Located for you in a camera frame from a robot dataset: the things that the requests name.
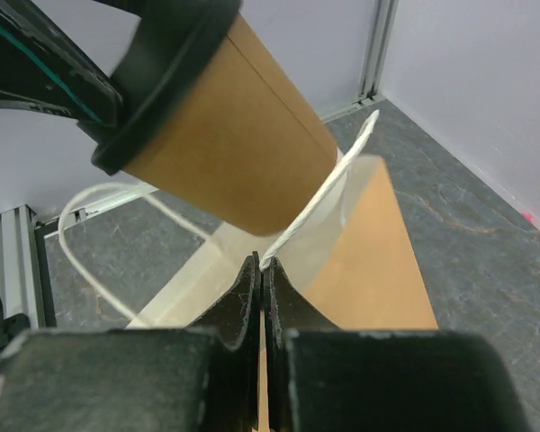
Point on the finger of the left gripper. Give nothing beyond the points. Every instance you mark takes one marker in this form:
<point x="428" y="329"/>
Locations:
<point x="42" y="70"/>

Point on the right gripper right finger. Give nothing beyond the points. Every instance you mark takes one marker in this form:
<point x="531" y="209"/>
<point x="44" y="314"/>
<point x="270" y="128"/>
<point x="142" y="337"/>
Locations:
<point x="284" y="308"/>

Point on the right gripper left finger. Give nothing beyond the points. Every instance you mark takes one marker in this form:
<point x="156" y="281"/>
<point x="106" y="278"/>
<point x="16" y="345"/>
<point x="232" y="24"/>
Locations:
<point x="238" y="315"/>

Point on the brown paper bag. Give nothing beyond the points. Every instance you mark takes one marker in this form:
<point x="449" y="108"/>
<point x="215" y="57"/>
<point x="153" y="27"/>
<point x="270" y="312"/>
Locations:
<point x="361" y="252"/>

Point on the single brown paper cup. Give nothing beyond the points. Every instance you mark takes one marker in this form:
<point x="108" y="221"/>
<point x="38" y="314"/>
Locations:
<point x="244" y="145"/>

